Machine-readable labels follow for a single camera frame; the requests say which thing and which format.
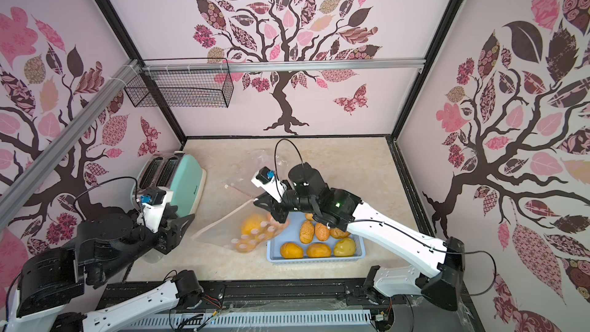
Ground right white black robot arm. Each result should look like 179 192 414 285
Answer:
251 162 470 312

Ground black wire basket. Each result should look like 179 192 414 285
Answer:
124 58 234 109

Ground white vent strip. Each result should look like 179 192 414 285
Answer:
122 308 375 331

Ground mint green toaster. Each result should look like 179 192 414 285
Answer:
138 152 207 217

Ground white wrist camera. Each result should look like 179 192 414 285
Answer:
251 167 286 203
138 186 174 233

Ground yellow green potato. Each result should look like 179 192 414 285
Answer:
333 238 356 258

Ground aluminium frame bar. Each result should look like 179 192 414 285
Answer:
1 59 141 229
142 58 426 73

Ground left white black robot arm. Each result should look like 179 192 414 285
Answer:
3 204 204 331

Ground clear zipper bag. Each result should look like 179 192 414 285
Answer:
191 149 287 251

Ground aluminium frame bar left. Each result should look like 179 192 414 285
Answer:
1 59 141 229

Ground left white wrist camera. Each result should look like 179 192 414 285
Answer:
138 186 174 233

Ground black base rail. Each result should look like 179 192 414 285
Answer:
85 275 485 332

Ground light blue plastic basket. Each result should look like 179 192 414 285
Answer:
267 213 367 264

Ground aluminium frame bar back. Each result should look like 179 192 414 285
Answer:
142 58 426 73

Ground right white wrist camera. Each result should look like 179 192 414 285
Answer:
251 167 286 203

